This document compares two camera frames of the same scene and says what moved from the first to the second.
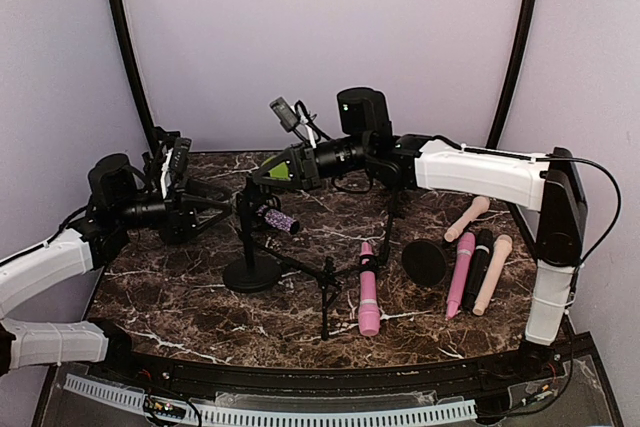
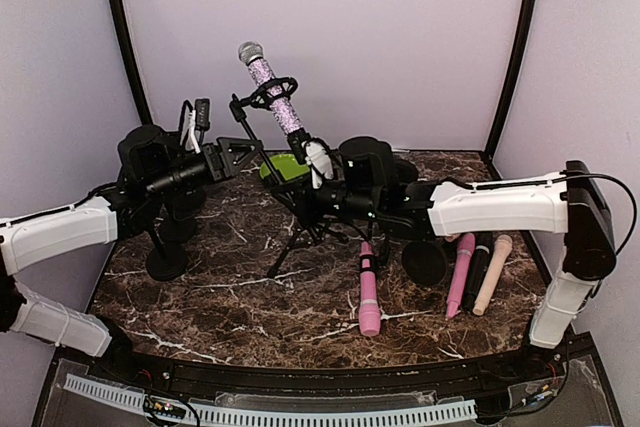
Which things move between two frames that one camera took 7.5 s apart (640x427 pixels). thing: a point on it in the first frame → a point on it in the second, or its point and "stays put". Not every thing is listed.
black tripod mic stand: (326, 278) → (267, 94)
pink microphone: (464, 254) stays put
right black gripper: (310, 178) → (304, 208)
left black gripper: (179, 208) → (221, 164)
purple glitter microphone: (276, 219) → (276, 92)
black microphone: (484, 239) stays put
